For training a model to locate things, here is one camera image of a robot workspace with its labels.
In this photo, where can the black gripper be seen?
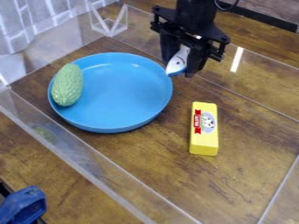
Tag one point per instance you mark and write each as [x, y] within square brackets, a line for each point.
[191, 18]

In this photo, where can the white wooden toy fish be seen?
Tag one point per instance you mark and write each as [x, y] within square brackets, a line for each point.
[177, 63]

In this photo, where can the blue round plastic tray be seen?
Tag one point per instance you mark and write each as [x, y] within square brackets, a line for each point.
[125, 93]

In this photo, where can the yellow toy butter block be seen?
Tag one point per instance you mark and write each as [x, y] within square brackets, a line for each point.
[204, 129]

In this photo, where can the black baseboard strip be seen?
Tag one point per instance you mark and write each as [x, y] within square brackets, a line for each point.
[279, 13]

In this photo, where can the green bumpy toy gourd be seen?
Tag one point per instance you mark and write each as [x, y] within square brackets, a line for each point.
[67, 85]

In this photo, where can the grey checkered curtain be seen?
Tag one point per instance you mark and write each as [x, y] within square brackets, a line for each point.
[24, 18]

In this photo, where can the blue plastic clamp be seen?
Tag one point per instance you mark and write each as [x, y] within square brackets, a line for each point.
[23, 206]

